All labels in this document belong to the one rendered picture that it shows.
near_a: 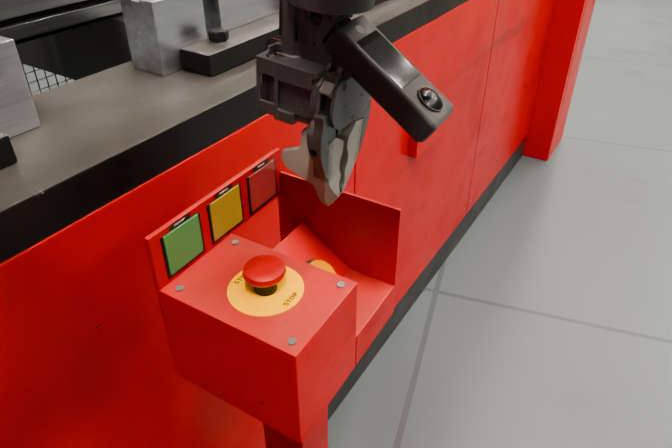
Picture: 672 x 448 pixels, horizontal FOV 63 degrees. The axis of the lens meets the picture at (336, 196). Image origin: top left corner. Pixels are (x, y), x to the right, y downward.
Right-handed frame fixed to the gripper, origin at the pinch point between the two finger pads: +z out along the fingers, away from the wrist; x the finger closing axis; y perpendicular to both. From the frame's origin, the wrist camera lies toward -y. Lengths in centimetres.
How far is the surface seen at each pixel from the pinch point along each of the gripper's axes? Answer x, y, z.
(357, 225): -4.5, -0.7, 6.3
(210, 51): -12.2, 26.7, -4.6
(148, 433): 14.8, 16.4, 36.5
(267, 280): 11.1, 0.2, 3.0
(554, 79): -180, 4, 49
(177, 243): 12.2, 9.8, 2.7
